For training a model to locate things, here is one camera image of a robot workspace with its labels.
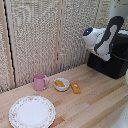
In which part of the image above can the black air fryer drawer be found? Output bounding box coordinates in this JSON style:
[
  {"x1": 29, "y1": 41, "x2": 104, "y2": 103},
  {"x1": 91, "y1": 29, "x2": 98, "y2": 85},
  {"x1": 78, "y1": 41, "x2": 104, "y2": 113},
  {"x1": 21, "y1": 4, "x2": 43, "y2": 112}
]
[{"x1": 87, "y1": 51, "x2": 116, "y2": 78}]

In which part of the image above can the small white bowl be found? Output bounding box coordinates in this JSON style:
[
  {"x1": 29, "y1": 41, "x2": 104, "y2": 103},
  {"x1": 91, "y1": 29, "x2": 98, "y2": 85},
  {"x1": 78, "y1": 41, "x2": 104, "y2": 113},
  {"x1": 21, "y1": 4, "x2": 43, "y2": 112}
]
[{"x1": 53, "y1": 77, "x2": 71, "y2": 92}]

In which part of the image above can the orange food block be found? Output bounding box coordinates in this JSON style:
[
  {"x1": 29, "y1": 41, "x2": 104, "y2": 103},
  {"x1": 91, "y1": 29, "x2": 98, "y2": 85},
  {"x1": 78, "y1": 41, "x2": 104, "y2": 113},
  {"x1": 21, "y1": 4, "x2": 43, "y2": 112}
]
[{"x1": 70, "y1": 82, "x2": 82, "y2": 95}]

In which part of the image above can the woven folding screen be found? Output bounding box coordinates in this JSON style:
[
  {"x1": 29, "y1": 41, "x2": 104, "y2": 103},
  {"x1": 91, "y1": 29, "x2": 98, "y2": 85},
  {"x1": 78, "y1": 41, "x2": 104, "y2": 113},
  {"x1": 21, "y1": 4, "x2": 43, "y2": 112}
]
[{"x1": 0, "y1": 0, "x2": 128, "y2": 94}]

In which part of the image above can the orange food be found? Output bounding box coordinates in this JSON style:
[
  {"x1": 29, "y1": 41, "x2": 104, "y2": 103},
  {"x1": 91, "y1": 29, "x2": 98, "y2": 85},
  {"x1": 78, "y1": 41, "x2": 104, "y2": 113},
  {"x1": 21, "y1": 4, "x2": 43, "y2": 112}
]
[{"x1": 55, "y1": 79, "x2": 66, "y2": 89}]

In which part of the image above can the pink ceramic mug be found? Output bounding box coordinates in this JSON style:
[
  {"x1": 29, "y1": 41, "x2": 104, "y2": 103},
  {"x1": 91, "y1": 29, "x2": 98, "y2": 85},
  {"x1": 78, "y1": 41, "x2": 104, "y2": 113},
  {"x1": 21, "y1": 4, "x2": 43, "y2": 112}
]
[{"x1": 32, "y1": 73, "x2": 51, "y2": 92}]

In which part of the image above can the white floral rim plate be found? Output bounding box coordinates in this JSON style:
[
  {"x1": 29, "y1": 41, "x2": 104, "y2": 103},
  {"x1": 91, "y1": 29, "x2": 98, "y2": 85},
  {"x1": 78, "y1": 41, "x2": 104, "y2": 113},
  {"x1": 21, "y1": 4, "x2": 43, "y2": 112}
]
[{"x1": 8, "y1": 95, "x2": 57, "y2": 128}]

